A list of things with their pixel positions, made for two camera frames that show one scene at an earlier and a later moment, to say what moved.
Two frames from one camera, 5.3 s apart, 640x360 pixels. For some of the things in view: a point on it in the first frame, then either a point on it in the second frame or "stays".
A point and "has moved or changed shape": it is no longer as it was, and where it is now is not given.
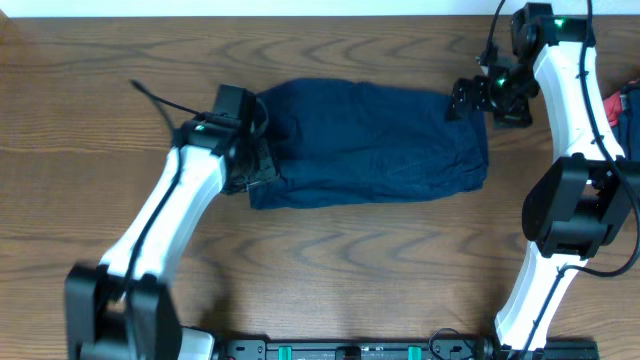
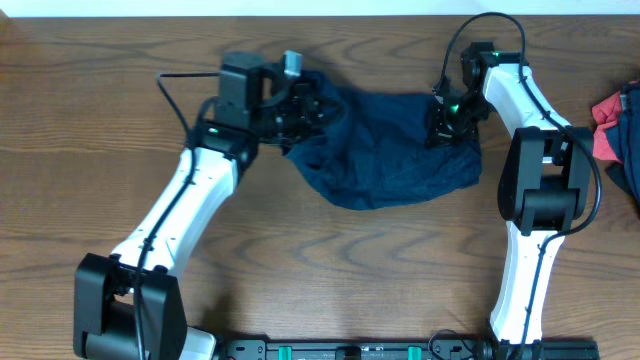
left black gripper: [261, 163] → [310, 107]
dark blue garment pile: [627, 133] stays
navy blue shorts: [342, 141] has moved or changed shape
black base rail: [399, 349] stays
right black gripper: [519, 117] → [440, 134]
